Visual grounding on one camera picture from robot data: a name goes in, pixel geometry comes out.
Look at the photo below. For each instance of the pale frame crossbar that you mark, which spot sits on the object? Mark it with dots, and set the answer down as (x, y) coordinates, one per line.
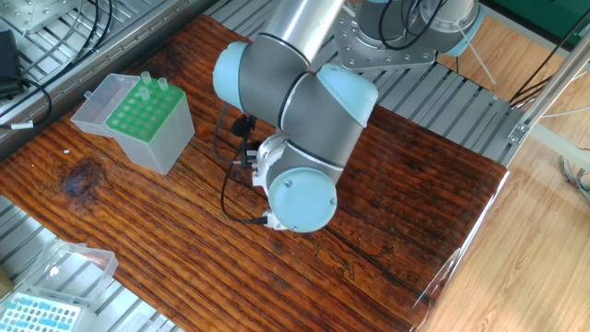
(562, 147)

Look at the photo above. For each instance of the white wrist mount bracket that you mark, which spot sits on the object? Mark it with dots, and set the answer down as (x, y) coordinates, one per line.
(265, 159)

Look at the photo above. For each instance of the blue small pipette tip rack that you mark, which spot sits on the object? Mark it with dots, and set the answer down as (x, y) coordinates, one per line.
(41, 316)

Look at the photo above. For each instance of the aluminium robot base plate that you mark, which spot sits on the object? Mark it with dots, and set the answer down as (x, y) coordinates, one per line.
(364, 50)

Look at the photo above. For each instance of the aluminium frame post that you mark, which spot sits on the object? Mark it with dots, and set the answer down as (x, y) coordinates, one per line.
(553, 87)

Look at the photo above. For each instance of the clear plastic rack lid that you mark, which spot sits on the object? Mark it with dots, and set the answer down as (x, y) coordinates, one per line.
(74, 272)

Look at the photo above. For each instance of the green-topped pipette tip box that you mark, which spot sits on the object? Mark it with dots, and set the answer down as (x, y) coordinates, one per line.
(152, 133)

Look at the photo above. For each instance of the aluminium plate with holes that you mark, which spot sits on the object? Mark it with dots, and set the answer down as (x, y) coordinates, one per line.
(37, 11)

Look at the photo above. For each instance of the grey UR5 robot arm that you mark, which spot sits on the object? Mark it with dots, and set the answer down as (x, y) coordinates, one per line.
(313, 120)

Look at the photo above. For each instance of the brown wood grain board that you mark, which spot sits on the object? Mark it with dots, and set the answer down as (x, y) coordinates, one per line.
(138, 230)

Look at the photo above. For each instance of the clear hinged box lid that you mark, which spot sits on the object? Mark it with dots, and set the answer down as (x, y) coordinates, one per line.
(99, 108)

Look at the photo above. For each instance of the aluminium table rail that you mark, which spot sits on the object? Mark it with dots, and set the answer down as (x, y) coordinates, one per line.
(129, 43)

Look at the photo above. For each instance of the white zip tie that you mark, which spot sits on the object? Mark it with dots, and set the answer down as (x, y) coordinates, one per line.
(477, 55)

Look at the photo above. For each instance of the clear pipette tip in holder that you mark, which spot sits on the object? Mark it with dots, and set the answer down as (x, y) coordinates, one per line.
(144, 94)
(162, 84)
(146, 77)

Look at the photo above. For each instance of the black power adapter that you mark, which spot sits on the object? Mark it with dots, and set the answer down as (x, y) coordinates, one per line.
(9, 60)

